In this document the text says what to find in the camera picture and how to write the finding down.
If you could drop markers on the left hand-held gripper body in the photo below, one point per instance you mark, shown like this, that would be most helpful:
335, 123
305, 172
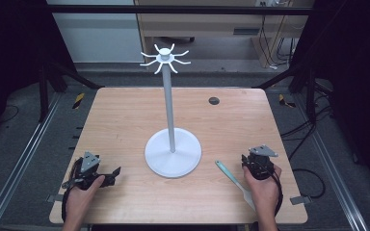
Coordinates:
89, 163

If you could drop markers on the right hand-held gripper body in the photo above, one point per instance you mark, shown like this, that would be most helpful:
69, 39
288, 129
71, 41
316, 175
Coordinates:
260, 163

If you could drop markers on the person's right hand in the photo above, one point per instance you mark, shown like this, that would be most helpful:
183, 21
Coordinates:
263, 194

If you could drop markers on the person's left hand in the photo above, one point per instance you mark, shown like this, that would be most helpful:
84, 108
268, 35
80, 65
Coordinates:
82, 199

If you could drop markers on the yellow black floor tape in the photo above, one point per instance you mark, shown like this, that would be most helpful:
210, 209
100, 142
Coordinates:
284, 101
78, 100

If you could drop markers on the dark round table grommet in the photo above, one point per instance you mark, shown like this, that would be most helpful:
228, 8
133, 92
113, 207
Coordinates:
214, 100

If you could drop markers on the white hook stand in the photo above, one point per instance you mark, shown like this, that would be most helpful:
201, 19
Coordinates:
170, 128

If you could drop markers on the white cabinet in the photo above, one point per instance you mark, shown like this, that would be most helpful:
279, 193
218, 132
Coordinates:
99, 35

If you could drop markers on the wooden desk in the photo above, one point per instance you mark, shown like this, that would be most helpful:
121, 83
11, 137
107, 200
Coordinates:
205, 29

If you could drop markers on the grey metal table bracket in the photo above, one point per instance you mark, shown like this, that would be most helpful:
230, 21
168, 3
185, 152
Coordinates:
300, 200
54, 198

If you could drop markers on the aluminium floor rail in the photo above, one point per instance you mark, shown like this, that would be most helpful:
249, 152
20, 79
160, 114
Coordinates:
337, 179
16, 163

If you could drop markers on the black metal frame stand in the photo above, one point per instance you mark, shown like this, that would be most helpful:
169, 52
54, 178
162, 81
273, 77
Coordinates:
49, 86
305, 83

